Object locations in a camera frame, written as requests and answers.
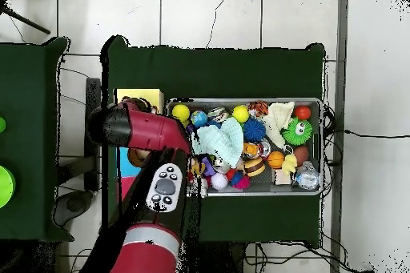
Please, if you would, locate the green cloth side table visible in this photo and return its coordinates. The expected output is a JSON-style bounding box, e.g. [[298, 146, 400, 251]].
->
[[0, 37, 70, 243]]

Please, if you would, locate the bright green cup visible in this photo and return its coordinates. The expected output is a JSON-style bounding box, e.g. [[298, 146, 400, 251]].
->
[[0, 164, 17, 210]]

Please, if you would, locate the cream knitted cloth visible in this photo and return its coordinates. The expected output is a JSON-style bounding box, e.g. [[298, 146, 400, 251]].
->
[[264, 101, 295, 151]]

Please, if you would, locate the clear mesh bin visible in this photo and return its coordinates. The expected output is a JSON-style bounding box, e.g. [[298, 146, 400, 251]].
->
[[166, 97, 326, 198]]

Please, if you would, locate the brown plush teddy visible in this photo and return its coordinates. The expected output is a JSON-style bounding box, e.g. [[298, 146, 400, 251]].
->
[[191, 160, 206, 178]]

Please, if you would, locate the mint green cloth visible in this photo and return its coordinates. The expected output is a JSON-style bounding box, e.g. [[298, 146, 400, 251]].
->
[[191, 117, 245, 168]]

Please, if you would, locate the black upright panel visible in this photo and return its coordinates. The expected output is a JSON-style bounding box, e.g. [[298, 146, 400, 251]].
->
[[82, 77, 103, 192]]

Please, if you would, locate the green spiky ball with eyes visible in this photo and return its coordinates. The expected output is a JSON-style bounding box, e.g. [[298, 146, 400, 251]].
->
[[282, 117, 315, 147]]

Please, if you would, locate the dark green table cloth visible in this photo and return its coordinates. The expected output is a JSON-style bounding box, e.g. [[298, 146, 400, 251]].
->
[[101, 34, 328, 248]]

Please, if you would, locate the yellow ball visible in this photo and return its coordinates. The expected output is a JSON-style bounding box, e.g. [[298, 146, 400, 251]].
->
[[232, 105, 251, 124], [171, 103, 191, 124]]

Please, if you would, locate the orange tiger plush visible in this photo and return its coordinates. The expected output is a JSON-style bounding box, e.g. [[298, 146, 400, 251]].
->
[[249, 101, 270, 117]]

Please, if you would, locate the small orange basketball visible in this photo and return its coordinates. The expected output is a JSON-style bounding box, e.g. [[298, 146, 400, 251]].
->
[[267, 151, 286, 170]]

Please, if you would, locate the blue spiky ball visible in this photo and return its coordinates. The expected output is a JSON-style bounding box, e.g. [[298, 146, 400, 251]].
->
[[243, 118, 267, 143]]

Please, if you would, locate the black tripod leg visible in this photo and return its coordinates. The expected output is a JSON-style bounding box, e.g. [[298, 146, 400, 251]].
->
[[0, 0, 52, 36]]

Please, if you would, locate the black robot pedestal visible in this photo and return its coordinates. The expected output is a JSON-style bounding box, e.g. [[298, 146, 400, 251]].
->
[[185, 240, 263, 273]]

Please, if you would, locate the wooden box with three holes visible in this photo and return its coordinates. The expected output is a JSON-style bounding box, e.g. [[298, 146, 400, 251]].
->
[[113, 88, 166, 207]]

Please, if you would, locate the small globe ball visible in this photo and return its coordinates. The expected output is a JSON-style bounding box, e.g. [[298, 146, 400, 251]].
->
[[190, 110, 209, 129]]

